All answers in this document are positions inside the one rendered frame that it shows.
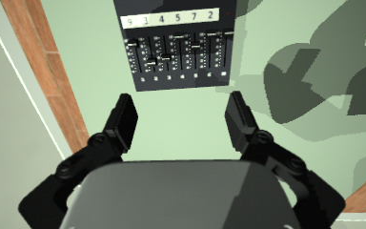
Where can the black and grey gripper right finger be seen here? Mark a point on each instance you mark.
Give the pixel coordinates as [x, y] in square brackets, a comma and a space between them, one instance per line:
[318, 204]

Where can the black lighting desk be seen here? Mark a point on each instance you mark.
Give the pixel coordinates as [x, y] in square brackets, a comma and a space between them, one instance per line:
[177, 44]

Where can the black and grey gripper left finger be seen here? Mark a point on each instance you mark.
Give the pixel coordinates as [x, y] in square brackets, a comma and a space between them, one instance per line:
[46, 205]

